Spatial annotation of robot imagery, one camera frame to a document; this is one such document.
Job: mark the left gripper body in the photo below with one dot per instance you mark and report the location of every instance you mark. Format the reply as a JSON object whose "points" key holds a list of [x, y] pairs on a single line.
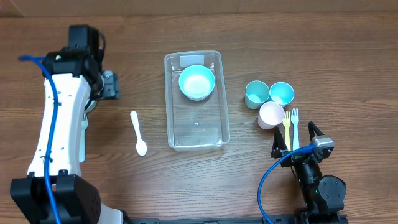
{"points": [[111, 88]]}

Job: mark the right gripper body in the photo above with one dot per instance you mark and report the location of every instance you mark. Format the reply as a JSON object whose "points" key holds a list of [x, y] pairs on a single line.
{"points": [[292, 159]]}

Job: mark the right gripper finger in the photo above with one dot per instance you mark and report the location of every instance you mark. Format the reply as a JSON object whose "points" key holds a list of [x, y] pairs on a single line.
{"points": [[313, 130], [278, 142]]}

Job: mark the light blue fork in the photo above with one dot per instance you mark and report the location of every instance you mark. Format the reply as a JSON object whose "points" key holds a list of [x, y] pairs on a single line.
{"points": [[295, 122], [84, 125]]}

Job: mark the white plastic spoon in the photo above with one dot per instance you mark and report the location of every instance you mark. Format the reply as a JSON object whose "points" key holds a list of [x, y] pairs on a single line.
{"points": [[141, 146]]}

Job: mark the teal bowl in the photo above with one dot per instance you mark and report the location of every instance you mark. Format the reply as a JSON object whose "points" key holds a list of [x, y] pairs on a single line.
{"points": [[196, 82]]}

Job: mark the light blue bowl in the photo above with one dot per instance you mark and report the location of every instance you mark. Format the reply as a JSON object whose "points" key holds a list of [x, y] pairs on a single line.
{"points": [[90, 105]]}

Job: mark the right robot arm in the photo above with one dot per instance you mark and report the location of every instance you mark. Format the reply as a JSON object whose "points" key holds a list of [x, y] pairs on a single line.
{"points": [[323, 194]]}

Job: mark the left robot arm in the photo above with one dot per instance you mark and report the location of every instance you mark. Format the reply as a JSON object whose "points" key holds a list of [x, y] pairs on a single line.
{"points": [[53, 190]]}

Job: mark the clear plastic container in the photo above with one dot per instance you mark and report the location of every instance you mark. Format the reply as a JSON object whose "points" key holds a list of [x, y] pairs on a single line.
{"points": [[195, 125]]}

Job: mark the yellow fork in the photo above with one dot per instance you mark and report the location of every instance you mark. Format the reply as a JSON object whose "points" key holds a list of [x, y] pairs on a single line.
{"points": [[286, 123]]}

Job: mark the pink cup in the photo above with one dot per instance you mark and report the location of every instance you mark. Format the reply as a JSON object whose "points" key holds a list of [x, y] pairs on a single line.
{"points": [[270, 115]]}

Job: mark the blue cup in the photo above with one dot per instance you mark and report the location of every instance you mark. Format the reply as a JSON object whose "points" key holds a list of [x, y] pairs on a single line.
{"points": [[282, 93]]}

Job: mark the green cup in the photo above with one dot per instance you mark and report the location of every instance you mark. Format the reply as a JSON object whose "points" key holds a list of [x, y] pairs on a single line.
{"points": [[256, 94]]}

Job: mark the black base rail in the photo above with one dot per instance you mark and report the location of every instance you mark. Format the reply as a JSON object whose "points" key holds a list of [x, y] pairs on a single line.
{"points": [[211, 221]]}

